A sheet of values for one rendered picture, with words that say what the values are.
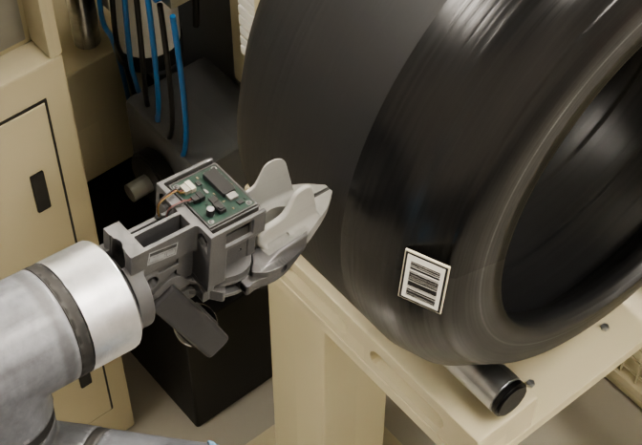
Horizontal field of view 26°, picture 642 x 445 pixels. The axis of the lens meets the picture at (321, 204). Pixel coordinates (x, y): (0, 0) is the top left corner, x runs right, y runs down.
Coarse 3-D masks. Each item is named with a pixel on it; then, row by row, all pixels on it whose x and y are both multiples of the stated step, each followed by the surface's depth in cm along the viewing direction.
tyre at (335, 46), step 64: (320, 0) 114; (384, 0) 110; (448, 0) 107; (512, 0) 105; (576, 0) 104; (640, 0) 106; (256, 64) 120; (320, 64) 114; (384, 64) 110; (448, 64) 106; (512, 64) 105; (576, 64) 105; (640, 64) 156; (256, 128) 122; (320, 128) 115; (384, 128) 110; (448, 128) 107; (512, 128) 107; (576, 128) 160; (640, 128) 156; (384, 192) 112; (448, 192) 109; (512, 192) 111; (576, 192) 157; (640, 192) 154; (320, 256) 125; (384, 256) 115; (448, 256) 113; (512, 256) 153; (576, 256) 153; (640, 256) 144; (384, 320) 123; (448, 320) 120; (512, 320) 129; (576, 320) 138
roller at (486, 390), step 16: (448, 368) 145; (464, 368) 143; (480, 368) 142; (496, 368) 142; (464, 384) 144; (480, 384) 142; (496, 384) 141; (512, 384) 141; (480, 400) 143; (496, 400) 141; (512, 400) 142
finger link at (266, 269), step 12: (300, 240) 112; (264, 252) 110; (276, 252) 110; (288, 252) 111; (300, 252) 112; (252, 264) 110; (264, 264) 109; (276, 264) 110; (288, 264) 110; (252, 276) 109; (264, 276) 109; (276, 276) 110; (240, 288) 109; (252, 288) 109
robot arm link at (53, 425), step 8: (48, 424) 101; (56, 424) 104; (64, 424) 105; (72, 424) 105; (80, 424) 105; (48, 432) 102; (56, 432) 103; (64, 432) 104; (72, 432) 104; (80, 432) 104; (88, 432) 104; (40, 440) 101; (48, 440) 102; (56, 440) 103; (64, 440) 103; (72, 440) 103; (80, 440) 103
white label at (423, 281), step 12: (408, 252) 113; (408, 264) 114; (420, 264) 113; (432, 264) 112; (444, 264) 112; (408, 276) 115; (420, 276) 114; (432, 276) 113; (444, 276) 113; (408, 288) 116; (420, 288) 115; (432, 288) 114; (444, 288) 114; (420, 300) 116; (432, 300) 115
